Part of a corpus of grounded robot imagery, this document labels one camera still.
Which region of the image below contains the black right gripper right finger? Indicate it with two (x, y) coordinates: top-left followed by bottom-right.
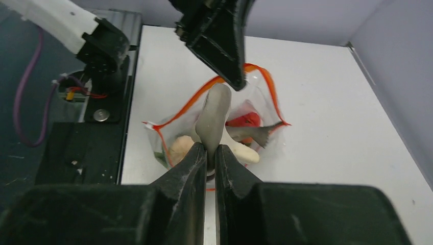
(214, 145), (411, 244)

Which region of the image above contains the grey toy fish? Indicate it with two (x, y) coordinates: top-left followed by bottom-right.
(225, 121), (285, 148)

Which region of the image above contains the clear orange zip bag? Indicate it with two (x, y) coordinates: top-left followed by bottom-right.
(143, 63), (289, 191)

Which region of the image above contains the red apple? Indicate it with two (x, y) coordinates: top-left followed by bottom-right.
(225, 112), (261, 146)

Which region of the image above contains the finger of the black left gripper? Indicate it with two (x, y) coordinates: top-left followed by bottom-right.
(171, 0), (254, 91)

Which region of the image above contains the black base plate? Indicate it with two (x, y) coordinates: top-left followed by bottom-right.
(35, 52), (138, 185)

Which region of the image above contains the grey white mushroom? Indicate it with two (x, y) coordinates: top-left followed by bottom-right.
(190, 83), (232, 172)

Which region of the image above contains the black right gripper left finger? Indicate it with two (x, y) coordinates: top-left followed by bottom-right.
(1, 143), (207, 244)

